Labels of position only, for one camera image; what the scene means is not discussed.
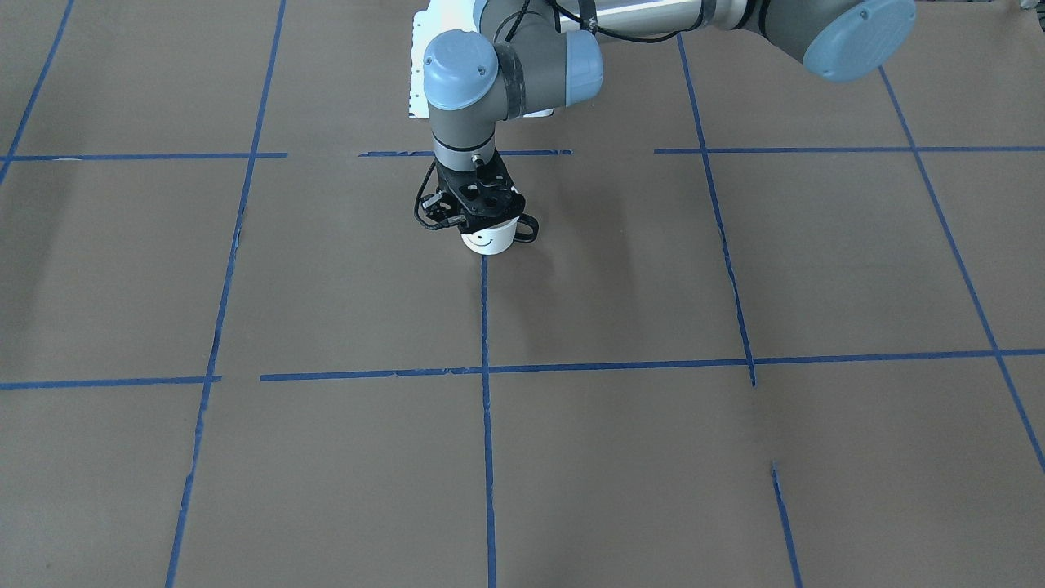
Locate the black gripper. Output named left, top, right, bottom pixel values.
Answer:
left=434, top=160, right=526, bottom=234

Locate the white smiley mug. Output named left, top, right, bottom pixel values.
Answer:
left=460, top=215, right=539, bottom=256

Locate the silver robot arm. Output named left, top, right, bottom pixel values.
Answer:
left=408, top=1, right=918, bottom=241

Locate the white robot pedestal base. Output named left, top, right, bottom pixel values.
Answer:
left=408, top=1, right=574, bottom=122

